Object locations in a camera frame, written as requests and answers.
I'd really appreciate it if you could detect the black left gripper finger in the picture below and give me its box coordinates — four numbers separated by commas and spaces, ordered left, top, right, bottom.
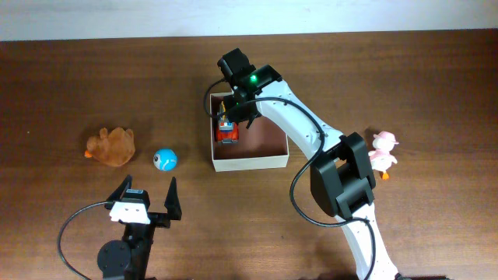
107, 175, 132, 202
164, 177, 182, 221

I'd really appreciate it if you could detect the red grey toy truck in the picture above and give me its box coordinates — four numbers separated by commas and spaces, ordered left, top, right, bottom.
216, 101, 239, 144

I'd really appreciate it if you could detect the brown plush toy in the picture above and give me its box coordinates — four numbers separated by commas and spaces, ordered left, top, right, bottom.
84, 127, 135, 167

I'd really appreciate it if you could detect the pink white duck toy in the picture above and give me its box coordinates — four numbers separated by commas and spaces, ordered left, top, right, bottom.
368, 131, 399, 180

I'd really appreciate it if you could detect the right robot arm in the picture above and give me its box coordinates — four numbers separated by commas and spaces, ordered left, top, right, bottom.
215, 48, 402, 279

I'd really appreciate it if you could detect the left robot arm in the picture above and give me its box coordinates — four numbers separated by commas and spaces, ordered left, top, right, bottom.
97, 175, 182, 280

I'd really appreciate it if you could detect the white cardboard box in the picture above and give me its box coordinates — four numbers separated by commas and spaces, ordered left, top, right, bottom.
209, 91, 290, 173

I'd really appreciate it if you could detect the blue white ball toy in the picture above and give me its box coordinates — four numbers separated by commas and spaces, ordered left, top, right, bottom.
153, 149, 178, 171

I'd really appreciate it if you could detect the black left camera cable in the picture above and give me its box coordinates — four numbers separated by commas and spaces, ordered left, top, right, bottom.
57, 201, 114, 280

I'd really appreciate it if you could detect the black camera cable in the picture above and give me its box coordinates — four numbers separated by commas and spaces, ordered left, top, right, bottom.
57, 201, 114, 280
203, 77, 377, 280

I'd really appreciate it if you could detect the black right camera cable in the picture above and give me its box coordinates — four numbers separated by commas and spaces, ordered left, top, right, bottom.
203, 77, 377, 280

